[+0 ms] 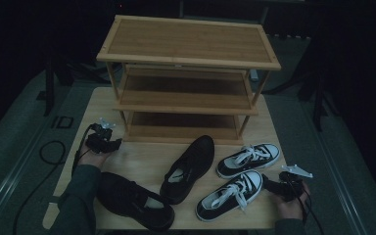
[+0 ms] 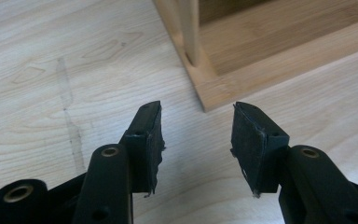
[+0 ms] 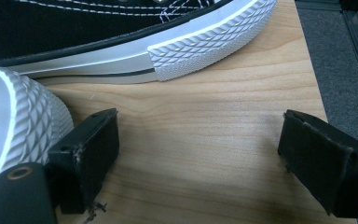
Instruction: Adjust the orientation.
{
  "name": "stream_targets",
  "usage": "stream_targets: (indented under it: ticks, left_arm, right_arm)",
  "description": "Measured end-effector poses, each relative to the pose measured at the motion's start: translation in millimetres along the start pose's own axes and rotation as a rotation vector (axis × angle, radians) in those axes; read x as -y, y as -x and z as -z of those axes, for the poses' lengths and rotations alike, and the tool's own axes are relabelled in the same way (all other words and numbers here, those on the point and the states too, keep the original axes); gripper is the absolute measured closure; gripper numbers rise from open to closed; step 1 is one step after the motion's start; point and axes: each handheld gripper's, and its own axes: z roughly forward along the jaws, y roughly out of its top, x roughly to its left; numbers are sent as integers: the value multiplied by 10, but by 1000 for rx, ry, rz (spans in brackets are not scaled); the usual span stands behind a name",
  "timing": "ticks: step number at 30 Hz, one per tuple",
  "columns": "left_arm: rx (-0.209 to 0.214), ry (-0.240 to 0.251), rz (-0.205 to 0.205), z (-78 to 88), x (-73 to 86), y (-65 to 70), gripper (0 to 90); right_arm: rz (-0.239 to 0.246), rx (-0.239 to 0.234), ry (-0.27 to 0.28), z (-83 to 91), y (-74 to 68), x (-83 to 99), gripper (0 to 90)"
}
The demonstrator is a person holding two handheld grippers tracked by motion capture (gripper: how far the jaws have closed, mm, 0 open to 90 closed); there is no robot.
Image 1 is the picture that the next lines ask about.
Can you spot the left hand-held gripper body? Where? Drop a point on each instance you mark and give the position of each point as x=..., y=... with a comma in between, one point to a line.
x=99, y=137

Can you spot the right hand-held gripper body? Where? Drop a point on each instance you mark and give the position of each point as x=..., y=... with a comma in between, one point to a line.
x=292, y=187

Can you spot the black white canvas sneaker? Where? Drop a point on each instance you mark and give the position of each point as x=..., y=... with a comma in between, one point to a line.
x=215, y=202
x=258, y=156

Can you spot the black leather shoe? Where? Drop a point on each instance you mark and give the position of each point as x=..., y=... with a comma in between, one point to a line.
x=124, y=196
x=199, y=153

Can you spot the wooden three-tier shoe rack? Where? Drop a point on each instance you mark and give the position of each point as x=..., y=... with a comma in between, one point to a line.
x=189, y=40

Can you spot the person's left hand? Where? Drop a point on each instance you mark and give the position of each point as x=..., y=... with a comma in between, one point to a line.
x=93, y=160

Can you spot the person's right hand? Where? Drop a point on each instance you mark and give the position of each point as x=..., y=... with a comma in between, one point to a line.
x=290, y=210

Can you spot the black metal stand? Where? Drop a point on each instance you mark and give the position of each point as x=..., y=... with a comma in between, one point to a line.
x=319, y=104
x=49, y=88

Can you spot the small grey object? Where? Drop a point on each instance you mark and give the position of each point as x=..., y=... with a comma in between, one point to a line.
x=254, y=75

